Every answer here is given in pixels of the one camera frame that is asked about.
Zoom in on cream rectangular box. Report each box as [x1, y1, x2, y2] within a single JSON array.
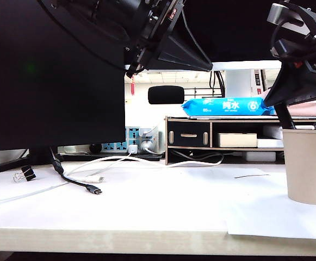
[[217, 133, 258, 148]]

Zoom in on black monitor with silver edge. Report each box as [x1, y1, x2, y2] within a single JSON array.
[[125, 0, 316, 72]]

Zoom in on black chair headrest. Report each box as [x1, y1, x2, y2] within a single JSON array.
[[147, 85, 185, 105]]

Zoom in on black binder clip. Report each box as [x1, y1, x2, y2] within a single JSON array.
[[13, 165, 36, 182]]

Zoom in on grey power plug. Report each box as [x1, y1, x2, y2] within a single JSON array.
[[140, 137, 164, 156]]

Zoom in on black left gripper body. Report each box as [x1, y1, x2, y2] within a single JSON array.
[[125, 0, 186, 79]]

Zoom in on white paper sheet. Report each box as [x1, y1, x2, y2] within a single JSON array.
[[174, 167, 316, 241]]

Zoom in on thin white cable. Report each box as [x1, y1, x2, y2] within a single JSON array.
[[0, 182, 70, 207]]

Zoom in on large black monitor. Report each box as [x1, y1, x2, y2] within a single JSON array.
[[0, 0, 126, 152]]

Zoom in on thick white charging cable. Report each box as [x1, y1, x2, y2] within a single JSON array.
[[64, 152, 224, 185]]

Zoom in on black organizer drawer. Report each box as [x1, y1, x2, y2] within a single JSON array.
[[167, 122, 210, 147]]

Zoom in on beige paper cup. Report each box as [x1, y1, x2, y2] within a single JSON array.
[[282, 128, 316, 206]]

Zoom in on black marker with white print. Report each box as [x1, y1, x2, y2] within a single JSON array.
[[274, 103, 296, 130]]

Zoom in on flat white box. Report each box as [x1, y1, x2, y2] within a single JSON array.
[[256, 138, 283, 149]]

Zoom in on grey cable under organizer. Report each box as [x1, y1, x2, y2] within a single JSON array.
[[171, 150, 224, 161]]

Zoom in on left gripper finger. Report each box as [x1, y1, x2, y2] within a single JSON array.
[[146, 35, 212, 72], [171, 10, 213, 66]]

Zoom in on black hanging cables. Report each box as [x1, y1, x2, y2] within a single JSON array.
[[209, 70, 226, 98]]

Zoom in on pink white tissue pack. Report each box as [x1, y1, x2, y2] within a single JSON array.
[[285, 99, 316, 117]]

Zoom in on grey monitor stand column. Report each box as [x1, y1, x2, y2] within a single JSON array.
[[225, 69, 252, 98]]

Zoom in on white blue power strip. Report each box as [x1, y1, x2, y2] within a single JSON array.
[[102, 126, 165, 153]]

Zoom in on black USB-C cable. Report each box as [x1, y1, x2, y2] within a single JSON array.
[[50, 148, 103, 195]]

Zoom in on white plug with cable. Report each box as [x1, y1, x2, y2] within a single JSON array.
[[143, 119, 167, 136]]

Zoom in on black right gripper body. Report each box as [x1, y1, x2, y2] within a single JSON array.
[[270, 10, 316, 92]]

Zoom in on blue wet wipes pack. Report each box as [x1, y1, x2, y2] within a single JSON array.
[[181, 97, 277, 117]]

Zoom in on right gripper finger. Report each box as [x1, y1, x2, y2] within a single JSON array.
[[263, 62, 307, 107], [290, 61, 316, 105]]

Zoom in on wooden desk organizer shelf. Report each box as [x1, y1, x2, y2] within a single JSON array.
[[164, 116, 316, 165]]

